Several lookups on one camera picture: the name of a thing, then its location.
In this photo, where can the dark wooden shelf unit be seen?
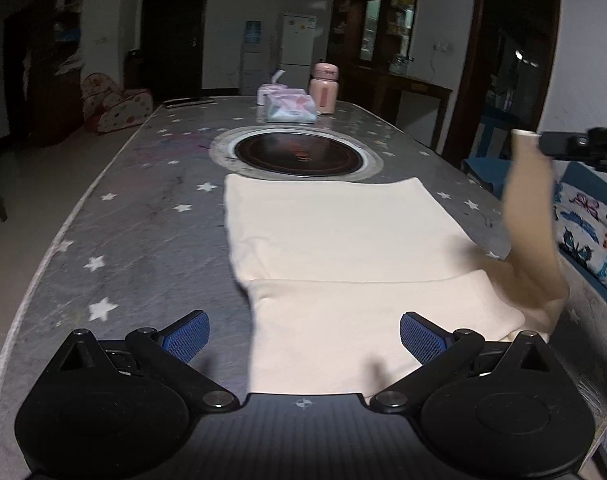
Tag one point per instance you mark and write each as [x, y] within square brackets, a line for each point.
[58, 60]

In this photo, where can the pastel tissue pack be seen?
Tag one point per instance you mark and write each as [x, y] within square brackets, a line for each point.
[291, 107]

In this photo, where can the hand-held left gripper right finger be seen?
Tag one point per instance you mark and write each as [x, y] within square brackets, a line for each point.
[422, 340]

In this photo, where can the blue bench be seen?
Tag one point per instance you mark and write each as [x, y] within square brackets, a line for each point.
[486, 172]

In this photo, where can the dark wooden door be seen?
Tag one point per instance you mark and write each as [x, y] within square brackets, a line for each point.
[173, 45]

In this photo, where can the water dispenser with blue bottle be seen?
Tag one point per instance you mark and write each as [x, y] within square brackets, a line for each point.
[252, 55]

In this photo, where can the pink tissue pack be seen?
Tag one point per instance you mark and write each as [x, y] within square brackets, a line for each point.
[271, 92]

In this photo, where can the butterfly print cushion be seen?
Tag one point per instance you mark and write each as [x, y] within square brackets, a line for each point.
[591, 232]

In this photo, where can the cream long-sleeve garment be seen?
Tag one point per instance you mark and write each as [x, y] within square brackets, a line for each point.
[343, 240]

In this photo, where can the dark wooden side table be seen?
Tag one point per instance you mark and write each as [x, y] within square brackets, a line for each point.
[408, 95]

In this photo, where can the white wall socket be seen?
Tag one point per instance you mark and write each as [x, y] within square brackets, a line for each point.
[443, 47]

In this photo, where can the white refrigerator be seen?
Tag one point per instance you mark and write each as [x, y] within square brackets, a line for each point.
[298, 50]

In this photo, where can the spotted children's sofa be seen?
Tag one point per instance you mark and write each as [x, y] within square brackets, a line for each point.
[115, 107]

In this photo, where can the pink thermos bottle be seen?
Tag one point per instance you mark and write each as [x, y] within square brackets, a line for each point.
[323, 87]

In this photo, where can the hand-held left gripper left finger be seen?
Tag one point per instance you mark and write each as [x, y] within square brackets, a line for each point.
[188, 336]

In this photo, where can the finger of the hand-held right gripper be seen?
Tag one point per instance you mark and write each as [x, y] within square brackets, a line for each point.
[563, 143]

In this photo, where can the round black induction cooktop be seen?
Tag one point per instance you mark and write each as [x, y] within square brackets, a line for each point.
[298, 152]

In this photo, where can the dark wooden glass cabinet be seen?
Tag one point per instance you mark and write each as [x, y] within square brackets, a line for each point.
[378, 30]

